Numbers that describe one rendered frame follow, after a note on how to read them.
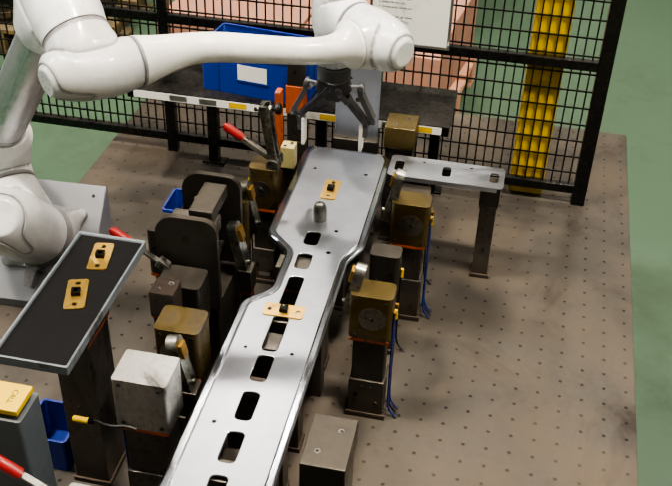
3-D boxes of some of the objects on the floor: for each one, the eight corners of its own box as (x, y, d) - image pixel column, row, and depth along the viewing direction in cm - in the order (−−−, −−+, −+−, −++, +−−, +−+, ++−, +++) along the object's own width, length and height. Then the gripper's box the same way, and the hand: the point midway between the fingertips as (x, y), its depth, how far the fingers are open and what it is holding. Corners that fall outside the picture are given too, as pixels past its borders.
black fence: (556, 391, 327) (658, -73, 236) (4, 301, 357) (-93, -142, 266) (557, 362, 338) (655, -91, 247) (22, 277, 368) (-66, -155, 277)
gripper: (275, 63, 219) (276, 146, 231) (386, 76, 215) (381, 160, 228) (284, 49, 225) (284, 131, 237) (392, 61, 221) (386, 144, 234)
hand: (332, 141), depth 232 cm, fingers open, 13 cm apart
